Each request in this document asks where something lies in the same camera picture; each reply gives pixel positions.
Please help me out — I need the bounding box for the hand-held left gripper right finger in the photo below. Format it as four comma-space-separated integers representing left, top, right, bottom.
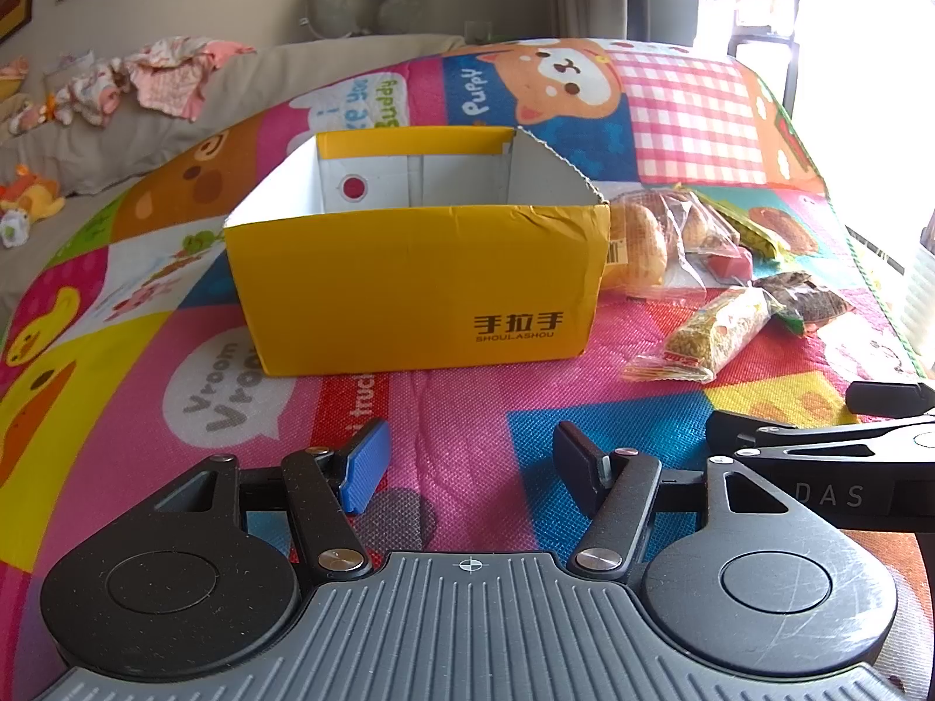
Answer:
553, 419, 812, 589

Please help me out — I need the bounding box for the dark snack bar packet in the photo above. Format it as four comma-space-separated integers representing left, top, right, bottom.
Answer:
752, 272, 857, 337

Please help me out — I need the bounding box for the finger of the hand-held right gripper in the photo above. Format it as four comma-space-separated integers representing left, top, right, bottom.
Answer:
705, 410, 935, 463
846, 381, 935, 416

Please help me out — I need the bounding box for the pile of pink clothes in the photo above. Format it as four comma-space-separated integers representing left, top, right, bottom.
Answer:
44, 36, 258, 125

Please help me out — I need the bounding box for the orange plush toy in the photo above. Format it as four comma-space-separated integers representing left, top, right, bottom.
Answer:
0, 164, 65, 221

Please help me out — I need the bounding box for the bread packet with barcode label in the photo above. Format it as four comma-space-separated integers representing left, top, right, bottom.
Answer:
599, 190, 684, 300

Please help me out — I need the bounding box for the green snack packet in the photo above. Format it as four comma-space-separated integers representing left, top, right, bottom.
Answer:
690, 188, 788, 261

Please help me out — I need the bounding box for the colourful printed play mat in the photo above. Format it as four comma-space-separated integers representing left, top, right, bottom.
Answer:
0, 36, 935, 701

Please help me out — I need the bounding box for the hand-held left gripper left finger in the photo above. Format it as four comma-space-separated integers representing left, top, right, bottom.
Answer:
150, 419, 392, 579

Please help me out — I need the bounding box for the granola bar packet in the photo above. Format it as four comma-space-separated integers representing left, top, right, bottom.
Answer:
621, 286, 775, 385

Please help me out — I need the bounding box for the yellow cardboard box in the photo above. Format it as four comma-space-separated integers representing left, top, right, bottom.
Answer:
223, 126, 611, 379

